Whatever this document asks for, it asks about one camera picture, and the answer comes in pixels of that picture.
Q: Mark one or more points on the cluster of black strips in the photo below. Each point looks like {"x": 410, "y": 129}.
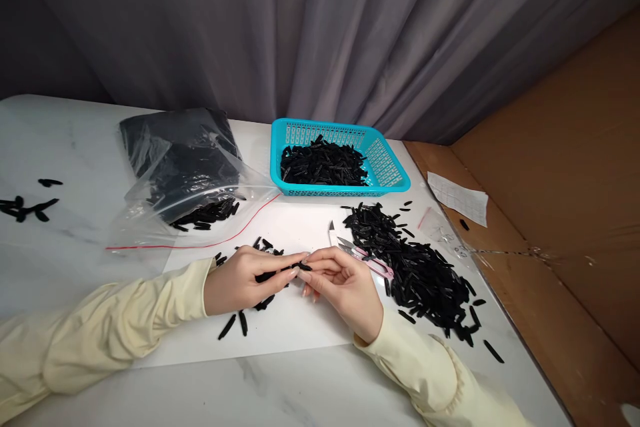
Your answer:
{"x": 30, "y": 209}

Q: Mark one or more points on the white paper sheet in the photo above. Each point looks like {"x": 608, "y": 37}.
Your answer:
{"x": 300, "y": 327}

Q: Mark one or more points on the scatter of loose black strips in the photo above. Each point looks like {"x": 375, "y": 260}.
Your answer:
{"x": 243, "y": 323}

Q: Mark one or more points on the person's right hand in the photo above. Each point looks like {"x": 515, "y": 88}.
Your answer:
{"x": 357, "y": 297}

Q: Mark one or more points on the white printed paper slip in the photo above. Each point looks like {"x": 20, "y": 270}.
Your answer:
{"x": 462, "y": 197}

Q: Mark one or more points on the teal plastic basket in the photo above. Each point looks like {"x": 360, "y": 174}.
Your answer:
{"x": 385, "y": 167}

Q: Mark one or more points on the heap of black strips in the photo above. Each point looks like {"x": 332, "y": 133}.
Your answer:
{"x": 322, "y": 164}

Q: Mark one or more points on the pink thread snips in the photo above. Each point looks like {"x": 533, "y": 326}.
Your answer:
{"x": 372, "y": 264}

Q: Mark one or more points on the black plastic strip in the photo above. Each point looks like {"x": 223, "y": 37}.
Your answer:
{"x": 272, "y": 277}

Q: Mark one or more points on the grey curtain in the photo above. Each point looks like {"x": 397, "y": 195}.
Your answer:
{"x": 320, "y": 31}

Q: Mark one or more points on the large clear zip bag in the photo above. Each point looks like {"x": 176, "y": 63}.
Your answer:
{"x": 185, "y": 167}

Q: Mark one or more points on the small clear zip bag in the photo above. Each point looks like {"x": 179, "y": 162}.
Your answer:
{"x": 442, "y": 232}

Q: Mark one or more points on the person's left hand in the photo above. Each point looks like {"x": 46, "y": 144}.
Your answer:
{"x": 240, "y": 274}

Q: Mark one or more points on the large pile of black strips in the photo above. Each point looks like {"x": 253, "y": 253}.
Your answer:
{"x": 425, "y": 277}

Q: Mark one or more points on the single short black strip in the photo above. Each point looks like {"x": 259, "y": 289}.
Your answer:
{"x": 463, "y": 225}

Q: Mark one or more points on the brown cardboard box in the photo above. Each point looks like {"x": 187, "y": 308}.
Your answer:
{"x": 565, "y": 187}

